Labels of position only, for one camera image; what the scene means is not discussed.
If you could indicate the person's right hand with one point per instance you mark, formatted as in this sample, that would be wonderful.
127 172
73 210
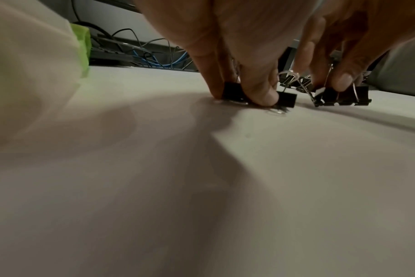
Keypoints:
365 32

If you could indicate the person's left hand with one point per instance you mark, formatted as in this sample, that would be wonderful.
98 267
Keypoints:
235 32

